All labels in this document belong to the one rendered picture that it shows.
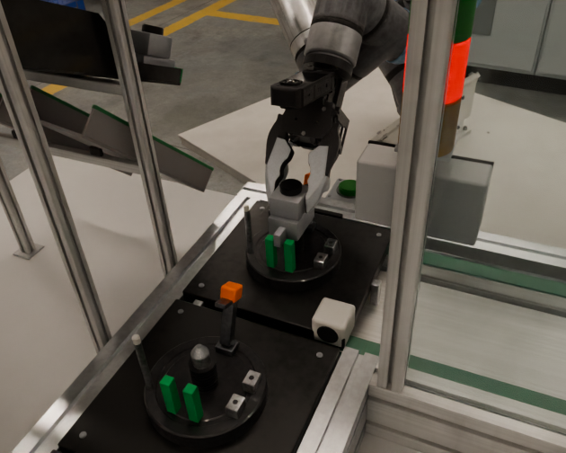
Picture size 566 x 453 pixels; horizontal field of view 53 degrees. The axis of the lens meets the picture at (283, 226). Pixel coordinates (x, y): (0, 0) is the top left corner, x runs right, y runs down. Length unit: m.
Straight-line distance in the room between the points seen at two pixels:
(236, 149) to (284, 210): 0.61
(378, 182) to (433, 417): 0.30
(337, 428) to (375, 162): 0.30
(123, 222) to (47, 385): 0.39
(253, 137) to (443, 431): 0.88
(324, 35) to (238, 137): 0.64
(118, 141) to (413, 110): 0.45
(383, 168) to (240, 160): 0.79
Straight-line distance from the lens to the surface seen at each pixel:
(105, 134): 0.79
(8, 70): 0.62
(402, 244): 0.55
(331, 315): 0.73
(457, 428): 0.72
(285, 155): 0.78
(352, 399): 0.69
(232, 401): 0.64
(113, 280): 1.03
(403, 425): 0.74
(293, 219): 0.76
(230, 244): 0.88
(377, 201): 0.56
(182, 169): 0.92
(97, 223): 1.18
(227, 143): 1.38
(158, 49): 0.84
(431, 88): 0.46
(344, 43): 0.81
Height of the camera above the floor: 1.52
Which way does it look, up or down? 37 degrees down
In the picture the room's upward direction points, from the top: 3 degrees counter-clockwise
